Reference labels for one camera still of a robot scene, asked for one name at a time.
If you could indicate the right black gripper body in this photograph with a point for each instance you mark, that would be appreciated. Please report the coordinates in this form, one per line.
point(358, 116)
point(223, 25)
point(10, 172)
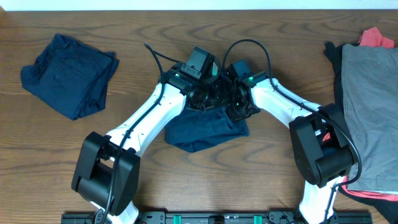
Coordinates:
point(236, 111)

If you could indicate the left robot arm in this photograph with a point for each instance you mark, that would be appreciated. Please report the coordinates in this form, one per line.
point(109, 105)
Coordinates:
point(107, 169)

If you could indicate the black garment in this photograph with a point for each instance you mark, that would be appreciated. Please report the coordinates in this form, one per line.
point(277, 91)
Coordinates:
point(385, 204)

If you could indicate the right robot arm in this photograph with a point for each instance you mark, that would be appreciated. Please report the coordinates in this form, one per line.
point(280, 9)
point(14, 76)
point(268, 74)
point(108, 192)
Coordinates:
point(322, 146)

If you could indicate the dark navy garment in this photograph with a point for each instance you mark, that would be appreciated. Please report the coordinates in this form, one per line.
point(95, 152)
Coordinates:
point(70, 76)

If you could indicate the blue denim shorts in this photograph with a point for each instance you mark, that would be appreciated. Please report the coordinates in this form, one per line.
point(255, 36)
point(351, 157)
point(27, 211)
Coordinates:
point(194, 131)

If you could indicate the grey shorts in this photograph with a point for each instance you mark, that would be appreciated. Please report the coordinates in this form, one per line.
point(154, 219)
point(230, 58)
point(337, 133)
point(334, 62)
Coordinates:
point(373, 109)

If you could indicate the red garment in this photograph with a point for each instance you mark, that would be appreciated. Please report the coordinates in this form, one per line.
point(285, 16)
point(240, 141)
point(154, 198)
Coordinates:
point(374, 37)

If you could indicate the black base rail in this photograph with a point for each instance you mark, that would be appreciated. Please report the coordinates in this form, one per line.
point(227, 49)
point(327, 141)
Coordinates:
point(273, 217)

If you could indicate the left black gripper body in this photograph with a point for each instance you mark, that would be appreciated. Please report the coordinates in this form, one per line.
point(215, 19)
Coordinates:
point(205, 97)

